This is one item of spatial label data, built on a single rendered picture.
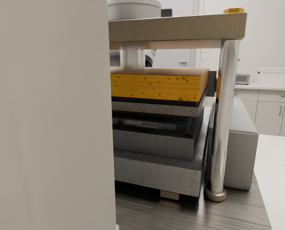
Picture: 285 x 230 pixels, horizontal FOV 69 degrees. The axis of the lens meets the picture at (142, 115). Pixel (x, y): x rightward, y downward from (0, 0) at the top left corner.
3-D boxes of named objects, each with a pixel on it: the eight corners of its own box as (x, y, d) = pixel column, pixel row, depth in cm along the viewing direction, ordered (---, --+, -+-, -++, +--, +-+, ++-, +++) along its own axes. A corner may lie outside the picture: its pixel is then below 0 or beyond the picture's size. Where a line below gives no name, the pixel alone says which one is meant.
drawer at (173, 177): (198, 205, 21) (204, 131, 19) (29, 168, 28) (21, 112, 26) (209, 122, 48) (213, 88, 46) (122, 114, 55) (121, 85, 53)
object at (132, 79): (197, 117, 20) (205, 10, 18) (24, 101, 27) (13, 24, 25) (207, 91, 36) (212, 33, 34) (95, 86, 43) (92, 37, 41)
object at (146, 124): (193, 129, 28) (194, 113, 27) (187, 145, 23) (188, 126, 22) (77, 117, 34) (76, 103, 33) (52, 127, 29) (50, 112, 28)
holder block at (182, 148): (192, 161, 22) (194, 138, 21) (42, 138, 28) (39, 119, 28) (203, 119, 37) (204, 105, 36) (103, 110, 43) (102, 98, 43)
